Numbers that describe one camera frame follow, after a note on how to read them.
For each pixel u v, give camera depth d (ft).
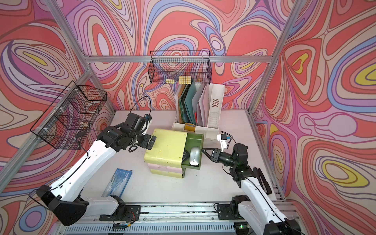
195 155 2.41
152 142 2.18
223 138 2.31
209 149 2.39
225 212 2.41
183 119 3.23
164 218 2.41
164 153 2.33
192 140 2.72
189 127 3.15
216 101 3.65
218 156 2.17
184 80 2.84
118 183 2.70
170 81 2.72
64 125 2.36
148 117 2.10
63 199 1.25
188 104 2.86
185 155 2.41
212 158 2.24
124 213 2.31
